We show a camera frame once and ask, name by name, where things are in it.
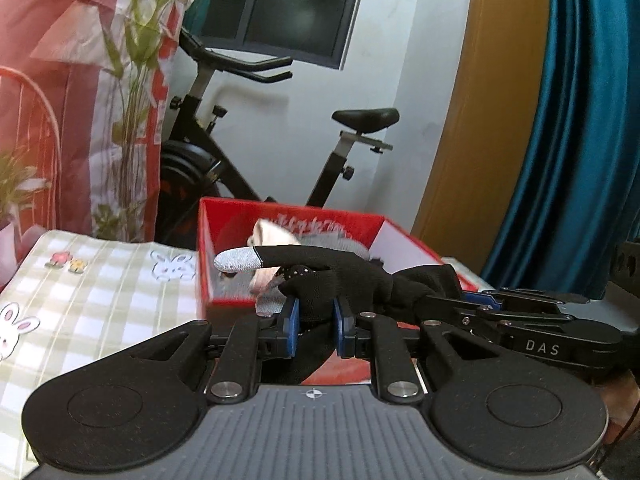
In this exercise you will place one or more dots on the pink knit cloth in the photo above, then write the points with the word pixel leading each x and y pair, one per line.
pixel 266 236

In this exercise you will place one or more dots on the checked bunny tablecloth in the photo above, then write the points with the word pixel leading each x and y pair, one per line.
pixel 89 298

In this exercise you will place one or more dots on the grey knit cloth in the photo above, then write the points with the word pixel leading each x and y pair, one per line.
pixel 248 277

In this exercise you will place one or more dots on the black glove grey fingertip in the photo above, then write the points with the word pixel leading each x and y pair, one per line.
pixel 366 287

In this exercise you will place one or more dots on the teal curtain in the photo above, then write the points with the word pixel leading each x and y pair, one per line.
pixel 577 195

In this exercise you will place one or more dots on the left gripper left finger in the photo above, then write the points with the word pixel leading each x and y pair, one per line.
pixel 241 341

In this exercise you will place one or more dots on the red strawberry cardboard box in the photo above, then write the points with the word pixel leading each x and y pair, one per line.
pixel 226 224

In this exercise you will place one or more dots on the person's right hand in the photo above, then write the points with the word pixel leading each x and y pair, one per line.
pixel 620 395

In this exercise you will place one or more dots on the red printed backdrop cloth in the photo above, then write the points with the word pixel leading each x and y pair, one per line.
pixel 84 92

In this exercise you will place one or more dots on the wooden door frame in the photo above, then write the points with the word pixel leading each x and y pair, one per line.
pixel 487 128

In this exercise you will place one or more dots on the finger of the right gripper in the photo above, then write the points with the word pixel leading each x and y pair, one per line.
pixel 470 316
pixel 524 299

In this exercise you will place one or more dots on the dark window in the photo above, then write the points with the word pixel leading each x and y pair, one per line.
pixel 311 31

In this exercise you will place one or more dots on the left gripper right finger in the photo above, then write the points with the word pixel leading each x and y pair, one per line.
pixel 377 339

